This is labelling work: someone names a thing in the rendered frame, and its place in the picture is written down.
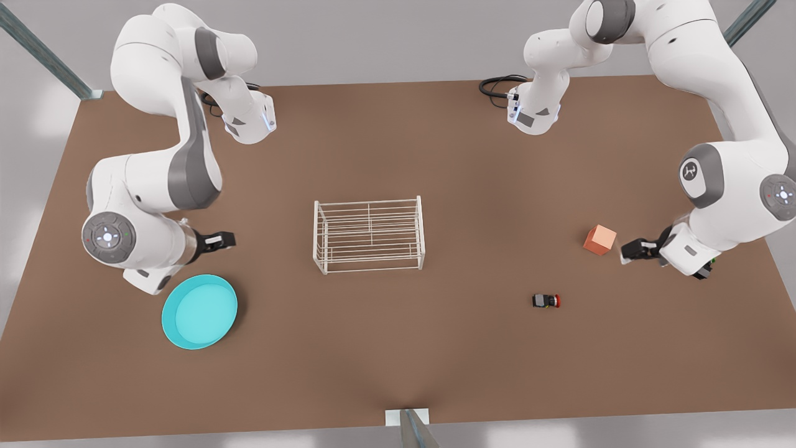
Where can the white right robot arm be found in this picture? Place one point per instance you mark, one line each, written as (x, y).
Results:
(155, 180)

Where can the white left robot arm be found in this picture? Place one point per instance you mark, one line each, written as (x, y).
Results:
(715, 112)

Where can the turquoise plate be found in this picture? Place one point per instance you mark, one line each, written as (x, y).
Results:
(199, 311)

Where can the orange cube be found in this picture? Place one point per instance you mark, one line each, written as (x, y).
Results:
(600, 239)

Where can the red button switch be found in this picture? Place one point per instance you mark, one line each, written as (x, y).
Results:
(546, 301)

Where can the silver frame post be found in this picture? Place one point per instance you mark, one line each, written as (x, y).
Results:
(413, 429)
(43, 53)
(749, 22)

